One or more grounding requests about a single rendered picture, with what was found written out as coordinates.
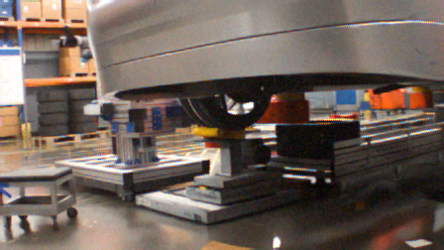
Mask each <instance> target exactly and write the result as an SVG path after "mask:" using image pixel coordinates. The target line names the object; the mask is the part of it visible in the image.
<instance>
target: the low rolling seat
mask: <svg viewBox="0 0 444 250"><path fill-rule="evenodd" d="M67 180H69V190H70V194H56V185H60V184H61V183H63V182H66V181H67ZM25 187H26V188H35V187H51V194H44V195H39V194H29V195H25ZM3 188H19V196H17V197H16V198H13V199H11V200H8V201H6V202H4V203H3V193H5V195H7V196H8V197H10V198H11V197H12V195H11V194H9V193H8V192H6V191H5V190H4V189H3ZM76 203H77V202H76V193H75V183H74V173H73V172H72V168H41V169H19V170H17V171H13V172H10V173H6V174H4V175H1V176H0V216H3V217H4V218H3V224H4V226H5V227H6V229H9V228H11V224H12V216H11V215H14V216H19V218H20V219H22V220H25V219H27V217H29V215H34V216H36V215H50V216H51V220H52V226H53V230H56V229H58V226H57V225H58V222H57V215H58V214H59V213H62V212H63V211H65V210H66V213H67V217H68V218H76V216H77V215H78V211H77V209H76V208H74V207H73V205H75V204H76Z"/></svg>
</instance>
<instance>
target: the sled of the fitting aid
mask: <svg viewBox="0 0 444 250"><path fill-rule="evenodd" d="M277 190H279V184H278V179H269V180H261V181H257V182H253V183H249V184H245V185H237V186H233V187H226V188H220V187H211V186H206V185H190V186H186V197H188V198H192V199H199V200H203V201H207V202H211V203H219V204H224V203H230V202H232V201H237V200H240V199H247V198H250V197H253V196H257V195H262V194H269V193H272V192H274V191H277Z"/></svg>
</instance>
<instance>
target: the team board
mask: <svg viewBox="0 0 444 250"><path fill-rule="evenodd" d="M12 104H24V113H25V123H26V142H27V149H26V148H23V150H26V151H35V149H30V143H29V133H28V114H27V105H26V85H25V67H24V48H23V44H20V48H12V47H7V48H0V105H12Z"/></svg>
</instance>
